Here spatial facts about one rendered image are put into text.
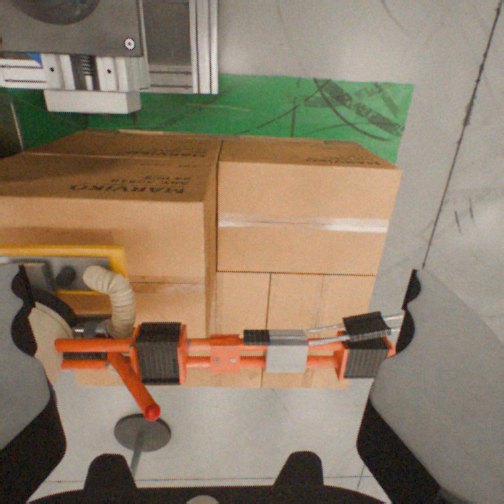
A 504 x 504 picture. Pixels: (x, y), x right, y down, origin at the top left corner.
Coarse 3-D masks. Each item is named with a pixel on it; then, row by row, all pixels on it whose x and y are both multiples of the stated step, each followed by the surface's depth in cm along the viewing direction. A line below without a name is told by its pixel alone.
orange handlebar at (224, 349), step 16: (224, 336) 59; (224, 352) 58; (64, 368) 58; (80, 368) 58; (96, 368) 59; (112, 368) 59; (192, 368) 60; (208, 368) 60; (224, 368) 59; (240, 368) 60
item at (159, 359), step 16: (144, 336) 56; (160, 336) 56; (176, 336) 56; (144, 352) 57; (160, 352) 57; (176, 352) 57; (144, 368) 58; (160, 368) 58; (176, 368) 58; (144, 384) 59; (160, 384) 59; (176, 384) 59
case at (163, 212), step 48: (0, 192) 72; (48, 192) 73; (96, 192) 75; (144, 192) 76; (192, 192) 78; (0, 240) 74; (48, 240) 75; (96, 240) 75; (144, 240) 75; (192, 240) 76; (144, 288) 81; (192, 288) 81; (192, 336) 88
